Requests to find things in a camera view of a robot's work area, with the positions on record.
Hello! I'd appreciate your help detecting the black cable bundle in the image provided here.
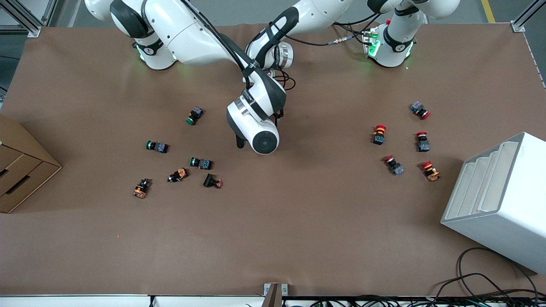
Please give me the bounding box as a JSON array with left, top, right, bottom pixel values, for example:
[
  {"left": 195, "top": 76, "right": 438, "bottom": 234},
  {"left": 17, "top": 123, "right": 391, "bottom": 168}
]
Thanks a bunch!
[{"left": 286, "top": 294, "right": 546, "bottom": 307}]

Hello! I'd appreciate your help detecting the white slotted rack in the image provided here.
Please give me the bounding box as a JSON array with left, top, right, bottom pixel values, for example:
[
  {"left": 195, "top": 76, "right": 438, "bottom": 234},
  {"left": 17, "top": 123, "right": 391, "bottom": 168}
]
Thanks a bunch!
[{"left": 441, "top": 132, "right": 546, "bottom": 275}]

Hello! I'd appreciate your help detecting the grey metal table bracket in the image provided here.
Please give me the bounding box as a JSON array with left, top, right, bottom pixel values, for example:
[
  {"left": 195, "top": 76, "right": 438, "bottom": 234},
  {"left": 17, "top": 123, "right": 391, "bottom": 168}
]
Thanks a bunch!
[{"left": 264, "top": 283, "right": 288, "bottom": 307}]

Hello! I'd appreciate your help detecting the black switch with red lens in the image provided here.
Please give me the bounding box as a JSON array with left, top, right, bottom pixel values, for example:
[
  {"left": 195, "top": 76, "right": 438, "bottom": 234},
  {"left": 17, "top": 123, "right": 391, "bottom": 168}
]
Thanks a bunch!
[{"left": 203, "top": 173, "right": 224, "bottom": 189}]

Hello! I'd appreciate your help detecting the black looping floor cable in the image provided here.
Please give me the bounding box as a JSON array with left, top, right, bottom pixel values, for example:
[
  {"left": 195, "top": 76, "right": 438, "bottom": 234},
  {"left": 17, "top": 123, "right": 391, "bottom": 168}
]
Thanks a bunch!
[{"left": 435, "top": 247, "right": 542, "bottom": 299}]

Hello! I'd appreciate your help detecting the black left base cable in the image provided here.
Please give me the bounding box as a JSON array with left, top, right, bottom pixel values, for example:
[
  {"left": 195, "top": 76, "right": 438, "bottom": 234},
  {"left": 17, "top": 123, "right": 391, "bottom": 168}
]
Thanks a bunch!
[{"left": 333, "top": 21, "right": 368, "bottom": 35}]

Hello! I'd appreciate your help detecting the aluminium frame profile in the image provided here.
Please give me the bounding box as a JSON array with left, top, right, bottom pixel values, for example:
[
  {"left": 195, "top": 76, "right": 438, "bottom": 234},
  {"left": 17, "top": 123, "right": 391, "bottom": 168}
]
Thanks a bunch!
[
  {"left": 511, "top": 0, "right": 546, "bottom": 33},
  {"left": 0, "top": 0, "right": 58, "bottom": 39}
]

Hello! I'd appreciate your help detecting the white table edge rail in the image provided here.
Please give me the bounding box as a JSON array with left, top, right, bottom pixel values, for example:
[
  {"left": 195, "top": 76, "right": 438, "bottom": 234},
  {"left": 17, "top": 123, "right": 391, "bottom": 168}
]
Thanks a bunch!
[{"left": 0, "top": 294, "right": 265, "bottom": 307}]

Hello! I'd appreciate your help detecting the brown cardboard box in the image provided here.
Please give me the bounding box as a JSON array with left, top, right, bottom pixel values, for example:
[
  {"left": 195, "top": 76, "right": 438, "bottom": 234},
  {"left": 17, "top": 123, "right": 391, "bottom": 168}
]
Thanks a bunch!
[{"left": 0, "top": 113, "right": 63, "bottom": 214}]

